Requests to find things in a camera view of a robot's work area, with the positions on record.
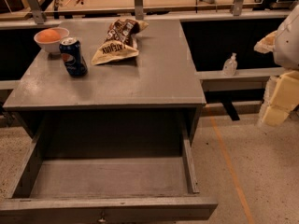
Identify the orange fruit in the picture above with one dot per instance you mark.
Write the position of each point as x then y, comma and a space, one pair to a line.
48, 35

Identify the blue pepsi can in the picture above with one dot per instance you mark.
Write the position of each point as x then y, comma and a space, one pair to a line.
74, 62

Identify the open top drawer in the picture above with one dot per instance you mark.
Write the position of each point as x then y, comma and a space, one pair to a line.
106, 175

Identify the brown chip bag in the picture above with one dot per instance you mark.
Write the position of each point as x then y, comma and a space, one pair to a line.
120, 42

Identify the clear sanitizer bottle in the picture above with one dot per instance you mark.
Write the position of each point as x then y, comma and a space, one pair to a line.
230, 66

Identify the white bowl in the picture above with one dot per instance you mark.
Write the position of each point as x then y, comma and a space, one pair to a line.
52, 47

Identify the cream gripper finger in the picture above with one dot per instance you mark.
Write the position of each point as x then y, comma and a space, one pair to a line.
281, 97
266, 44

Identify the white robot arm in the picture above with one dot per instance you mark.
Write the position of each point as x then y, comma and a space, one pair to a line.
286, 49

